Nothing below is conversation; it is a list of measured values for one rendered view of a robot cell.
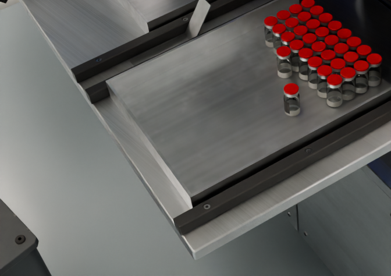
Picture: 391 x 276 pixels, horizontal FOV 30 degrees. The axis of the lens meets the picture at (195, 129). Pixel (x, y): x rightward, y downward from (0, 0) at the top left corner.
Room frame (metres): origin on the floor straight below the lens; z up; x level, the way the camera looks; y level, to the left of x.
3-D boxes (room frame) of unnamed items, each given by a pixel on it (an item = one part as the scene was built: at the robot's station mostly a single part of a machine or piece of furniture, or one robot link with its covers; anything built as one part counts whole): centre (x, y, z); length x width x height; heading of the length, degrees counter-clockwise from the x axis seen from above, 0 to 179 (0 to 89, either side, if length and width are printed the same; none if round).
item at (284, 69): (0.77, -0.15, 0.91); 0.02 x 0.02 x 0.05
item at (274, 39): (0.77, -0.17, 0.91); 0.18 x 0.02 x 0.05; 21
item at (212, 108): (0.74, -0.09, 0.90); 0.34 x 0.26 x 0.04; 111
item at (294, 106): (0.70, -0.14, 0.90); 0.02 x 0.02 x 0.04
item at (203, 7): (0.88, 0.01, 0.91); 0.14 x 0.03 x 0.06; 111
